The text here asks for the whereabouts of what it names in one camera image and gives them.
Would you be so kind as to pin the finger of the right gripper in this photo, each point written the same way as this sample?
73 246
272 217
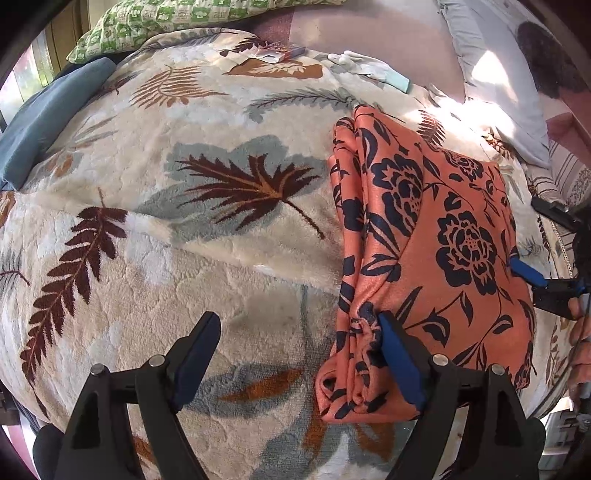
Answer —
557 213
530 275

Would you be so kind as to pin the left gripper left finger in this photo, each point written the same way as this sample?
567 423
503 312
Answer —
98 443

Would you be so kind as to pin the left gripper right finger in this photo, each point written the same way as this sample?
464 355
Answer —
499 441

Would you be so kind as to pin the orange black floral blouse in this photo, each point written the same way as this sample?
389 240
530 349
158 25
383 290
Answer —
428 236

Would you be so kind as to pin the person's right hand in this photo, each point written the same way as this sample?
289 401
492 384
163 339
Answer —
580 367

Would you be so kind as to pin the striped floral quilt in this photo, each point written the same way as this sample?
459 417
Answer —
566 181

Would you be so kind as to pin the red pink quilted cover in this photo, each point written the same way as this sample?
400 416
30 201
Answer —
568 121

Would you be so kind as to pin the black fuzzy garment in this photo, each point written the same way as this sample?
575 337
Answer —
551 67

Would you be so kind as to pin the grey pillow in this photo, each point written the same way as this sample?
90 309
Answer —
496 73

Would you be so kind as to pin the pink quilted pillow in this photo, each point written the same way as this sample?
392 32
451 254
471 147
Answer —
411 36

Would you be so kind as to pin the white teal small socks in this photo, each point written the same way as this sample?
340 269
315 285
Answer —
372 68

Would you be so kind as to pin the cream leaf print blanket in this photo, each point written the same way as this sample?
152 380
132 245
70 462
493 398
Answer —
197 180

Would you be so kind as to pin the green checkered pillow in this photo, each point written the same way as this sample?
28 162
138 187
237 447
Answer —
128 24

